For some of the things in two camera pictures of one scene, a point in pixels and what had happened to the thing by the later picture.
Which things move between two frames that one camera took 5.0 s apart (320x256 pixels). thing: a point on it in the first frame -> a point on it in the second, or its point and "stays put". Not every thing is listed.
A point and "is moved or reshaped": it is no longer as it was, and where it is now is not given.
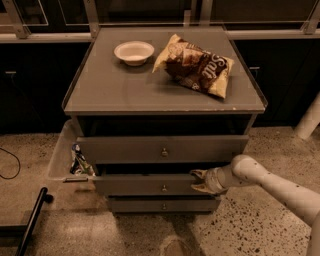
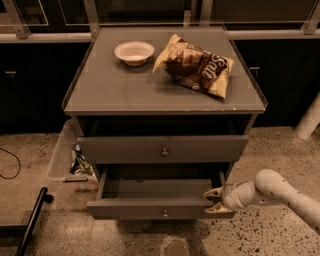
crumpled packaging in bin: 79,164 stays put
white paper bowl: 134,53 stays put
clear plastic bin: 72,158 stays put
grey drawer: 169,184 is moved or reshaped
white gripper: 210,181 -> 229,199
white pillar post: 310,121 stays put
